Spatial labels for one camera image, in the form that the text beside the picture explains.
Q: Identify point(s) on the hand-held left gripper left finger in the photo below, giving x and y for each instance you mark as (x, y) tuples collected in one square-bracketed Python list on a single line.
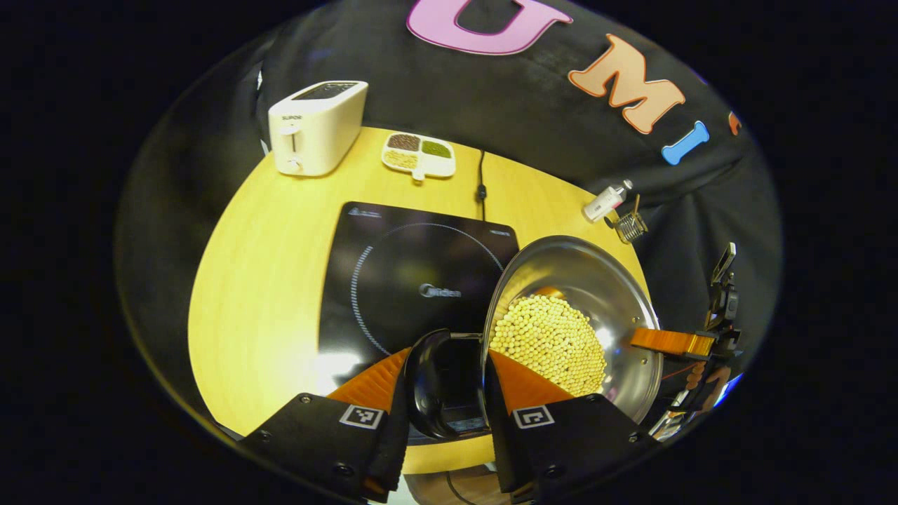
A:
[(393, 421)]

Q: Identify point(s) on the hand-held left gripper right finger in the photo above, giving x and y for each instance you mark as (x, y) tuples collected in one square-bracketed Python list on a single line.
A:
[(499, 428)]

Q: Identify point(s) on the white divided dish with beans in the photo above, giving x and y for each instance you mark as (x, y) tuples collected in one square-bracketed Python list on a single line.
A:
[(421, 156)]

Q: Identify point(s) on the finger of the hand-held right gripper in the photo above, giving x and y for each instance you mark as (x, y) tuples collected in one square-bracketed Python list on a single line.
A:
[(666, 341)]

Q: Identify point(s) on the white toaster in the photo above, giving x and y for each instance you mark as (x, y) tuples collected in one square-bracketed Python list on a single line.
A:
[(316, 130)]

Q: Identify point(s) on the black induction cooktop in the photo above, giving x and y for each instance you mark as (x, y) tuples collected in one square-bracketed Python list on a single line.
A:
[(393, 280)]

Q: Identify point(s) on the black backdrop cloth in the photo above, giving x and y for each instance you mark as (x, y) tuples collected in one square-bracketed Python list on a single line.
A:
[(533, 105)]

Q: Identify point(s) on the small white bottle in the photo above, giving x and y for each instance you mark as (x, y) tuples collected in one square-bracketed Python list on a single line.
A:
[(605, 202)]

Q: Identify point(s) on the pile of yellow beans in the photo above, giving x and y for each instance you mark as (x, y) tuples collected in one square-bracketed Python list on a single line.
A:
[(551, 344)]

